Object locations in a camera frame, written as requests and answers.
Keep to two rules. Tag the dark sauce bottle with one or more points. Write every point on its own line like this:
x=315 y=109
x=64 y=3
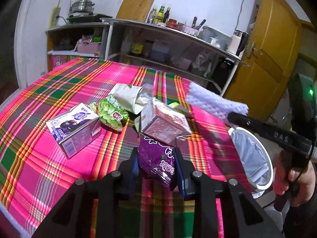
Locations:
x=167 y=14

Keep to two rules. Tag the wooden cutting board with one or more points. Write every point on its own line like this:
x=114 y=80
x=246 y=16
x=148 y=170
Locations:
x=136 y=5

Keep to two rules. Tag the pink drink carton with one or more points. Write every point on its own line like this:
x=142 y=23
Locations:
x=163 y=124

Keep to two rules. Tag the clear plastic storage box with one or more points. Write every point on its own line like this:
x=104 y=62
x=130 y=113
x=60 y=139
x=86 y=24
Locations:
x=215 y=36

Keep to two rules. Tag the white foam fruit net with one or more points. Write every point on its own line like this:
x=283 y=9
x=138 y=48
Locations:
x=213 y=101

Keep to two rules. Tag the grey bin liner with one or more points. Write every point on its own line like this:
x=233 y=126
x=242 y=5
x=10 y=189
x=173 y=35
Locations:
x=247 y=148

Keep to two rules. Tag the small metal shelf unit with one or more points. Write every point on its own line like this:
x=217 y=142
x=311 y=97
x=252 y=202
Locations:
x=74 y=26

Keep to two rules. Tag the cream paper bag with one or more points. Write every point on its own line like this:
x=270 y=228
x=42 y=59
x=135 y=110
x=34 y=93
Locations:
x=126 y=95

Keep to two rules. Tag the kitchen knife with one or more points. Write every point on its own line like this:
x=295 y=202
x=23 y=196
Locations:
x=194 y=21
x=201 y=23

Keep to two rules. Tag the white plastic bag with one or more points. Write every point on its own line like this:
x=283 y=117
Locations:
x=201 y=64

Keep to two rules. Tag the white electric kettle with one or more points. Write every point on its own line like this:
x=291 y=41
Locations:
x=235 y=44

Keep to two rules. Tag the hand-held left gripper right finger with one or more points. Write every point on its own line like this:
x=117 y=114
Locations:
x=180 y=176

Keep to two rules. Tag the person's right hand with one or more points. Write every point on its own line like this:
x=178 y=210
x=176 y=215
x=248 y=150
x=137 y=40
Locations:
x=305 y=183

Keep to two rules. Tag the pink plastic basket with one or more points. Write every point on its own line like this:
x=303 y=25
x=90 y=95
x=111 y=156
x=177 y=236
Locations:
x=88 y=47

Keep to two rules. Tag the grey plastic jerrycan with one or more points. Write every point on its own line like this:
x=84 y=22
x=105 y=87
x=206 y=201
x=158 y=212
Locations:
x=158 y=52

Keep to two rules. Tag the yellow green packet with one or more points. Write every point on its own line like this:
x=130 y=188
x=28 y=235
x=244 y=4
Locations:
x=177 y=107

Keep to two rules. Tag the clear plastic cup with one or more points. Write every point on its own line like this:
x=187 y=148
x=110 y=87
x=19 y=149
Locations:
x=149 y=88

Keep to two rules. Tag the green bottle yellow label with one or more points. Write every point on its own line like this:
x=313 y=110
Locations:
x=159 y=16

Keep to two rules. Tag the yellow power strip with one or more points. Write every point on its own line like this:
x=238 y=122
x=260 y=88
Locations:
x=54 y=17

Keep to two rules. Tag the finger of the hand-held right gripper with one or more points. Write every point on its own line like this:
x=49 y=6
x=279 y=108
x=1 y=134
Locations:
x=244 y=120

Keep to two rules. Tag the red jar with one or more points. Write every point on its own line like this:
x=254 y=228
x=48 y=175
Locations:
x=171 y=23

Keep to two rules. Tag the large metal shelf unit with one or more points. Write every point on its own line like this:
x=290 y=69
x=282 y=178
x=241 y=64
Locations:
x=173 y=29

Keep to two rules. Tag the green snack packet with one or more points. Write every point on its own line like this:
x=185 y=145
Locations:
x=109 y=111

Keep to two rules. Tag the black induction cooker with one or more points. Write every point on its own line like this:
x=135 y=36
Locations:
x=86 y=17

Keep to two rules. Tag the steel pot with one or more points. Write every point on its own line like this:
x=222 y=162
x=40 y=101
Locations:
x=81 y=6

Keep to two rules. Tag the pink knife holder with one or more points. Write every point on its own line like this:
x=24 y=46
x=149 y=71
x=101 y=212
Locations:
x=190 y=31

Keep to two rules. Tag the small glass jar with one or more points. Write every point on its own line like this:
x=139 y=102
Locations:
x=180 y=26

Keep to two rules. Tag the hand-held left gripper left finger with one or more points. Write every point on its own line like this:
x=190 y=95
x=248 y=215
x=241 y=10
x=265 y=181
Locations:
x=134 y=171

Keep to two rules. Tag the yellow label oil bottle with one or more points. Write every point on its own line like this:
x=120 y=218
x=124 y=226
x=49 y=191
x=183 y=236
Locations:
x=136 y=47

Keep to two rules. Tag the clear glass bottle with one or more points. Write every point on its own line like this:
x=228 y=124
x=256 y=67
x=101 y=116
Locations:
x=152 y=16

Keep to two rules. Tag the purple milk carton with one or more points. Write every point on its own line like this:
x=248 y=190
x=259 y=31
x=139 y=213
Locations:
x=71 y=126

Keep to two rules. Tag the purple snack packet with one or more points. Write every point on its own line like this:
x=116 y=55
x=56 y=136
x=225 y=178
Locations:
x=153 y=158

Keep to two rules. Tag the pink plaid tablecloth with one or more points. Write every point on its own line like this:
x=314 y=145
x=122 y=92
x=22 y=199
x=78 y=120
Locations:
x=49 y=178

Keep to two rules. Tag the yellow wooden door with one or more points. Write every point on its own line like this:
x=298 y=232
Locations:
x=272 y=54

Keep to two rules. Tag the white trash bin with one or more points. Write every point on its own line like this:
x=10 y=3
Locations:
x=270 y=163

